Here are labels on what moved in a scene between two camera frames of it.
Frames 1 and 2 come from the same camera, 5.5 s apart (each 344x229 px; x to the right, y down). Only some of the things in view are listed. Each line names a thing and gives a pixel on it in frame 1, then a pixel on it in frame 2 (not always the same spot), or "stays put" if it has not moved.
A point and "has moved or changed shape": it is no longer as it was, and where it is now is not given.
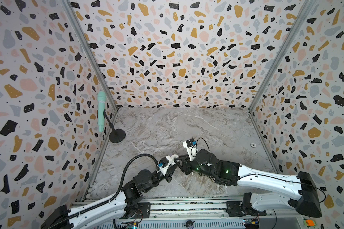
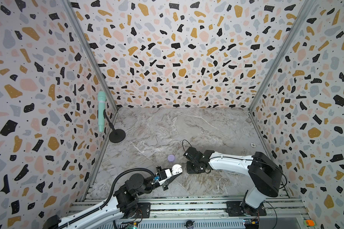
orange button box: (308, 223) stays put
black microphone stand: (116, 136) stays put
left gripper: (169, 174) -> (165, 186)
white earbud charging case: (174, 156) has moved or changed shape
